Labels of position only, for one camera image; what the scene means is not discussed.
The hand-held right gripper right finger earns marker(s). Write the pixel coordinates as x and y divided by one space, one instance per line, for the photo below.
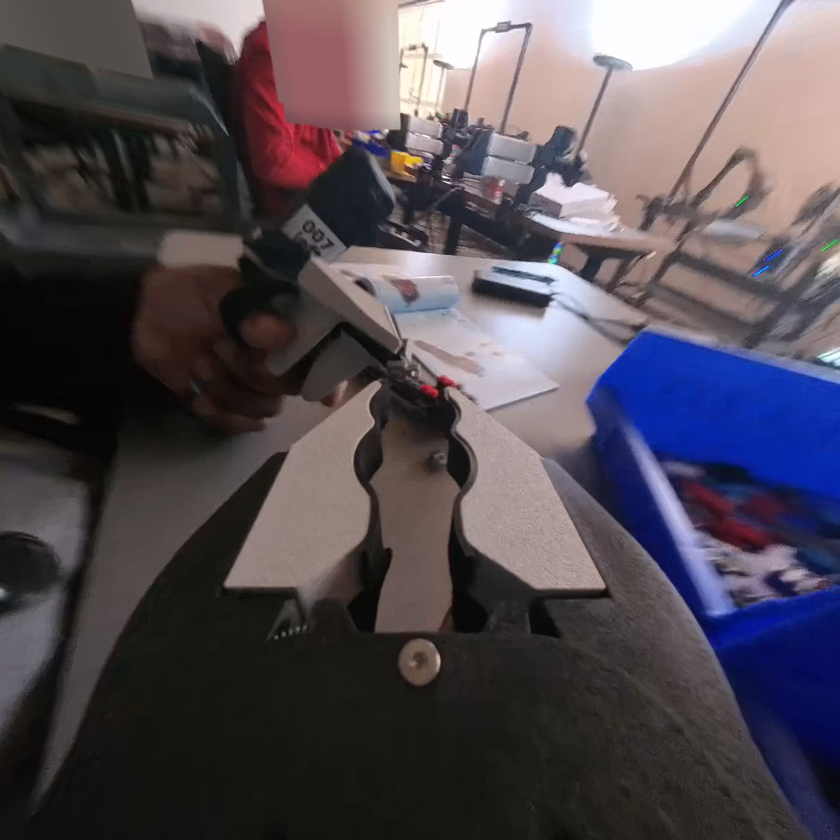
525 525

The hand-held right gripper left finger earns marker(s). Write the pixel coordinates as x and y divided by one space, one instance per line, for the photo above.
302 518

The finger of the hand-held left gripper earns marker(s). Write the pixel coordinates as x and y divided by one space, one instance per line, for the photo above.
334 374
341 302

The person's left forearm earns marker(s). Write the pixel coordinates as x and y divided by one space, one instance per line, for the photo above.
65 354

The grey desk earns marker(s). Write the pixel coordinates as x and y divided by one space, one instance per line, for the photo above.
197 472

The person's left hand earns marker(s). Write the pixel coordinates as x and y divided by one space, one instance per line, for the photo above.
184 341

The small grey lego piece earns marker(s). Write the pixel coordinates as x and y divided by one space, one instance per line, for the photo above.
438 459

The dark office chair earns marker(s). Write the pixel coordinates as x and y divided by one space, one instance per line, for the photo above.
220 131

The lego instruction booklet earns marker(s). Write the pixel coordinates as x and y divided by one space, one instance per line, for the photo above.
485 380

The black flat device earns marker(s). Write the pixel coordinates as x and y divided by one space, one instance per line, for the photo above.
512 285

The pile of lego pieces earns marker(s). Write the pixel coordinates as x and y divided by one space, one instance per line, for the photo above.
741 525

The stack of white paper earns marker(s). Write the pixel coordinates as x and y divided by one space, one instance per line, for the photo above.
577 197

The background work table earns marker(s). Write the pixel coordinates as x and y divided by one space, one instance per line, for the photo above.
590 236

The storage shelf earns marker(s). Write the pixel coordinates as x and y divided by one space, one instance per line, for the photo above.
98 170

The person's grey shirt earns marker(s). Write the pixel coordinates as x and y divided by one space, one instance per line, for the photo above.
46 485

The blue plastic bin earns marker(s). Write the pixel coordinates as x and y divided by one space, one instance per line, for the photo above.
754 656

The black floor lamp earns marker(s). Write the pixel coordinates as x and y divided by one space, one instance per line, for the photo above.
611 64

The black tube frame stand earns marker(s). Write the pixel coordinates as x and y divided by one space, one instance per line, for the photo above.
505 26

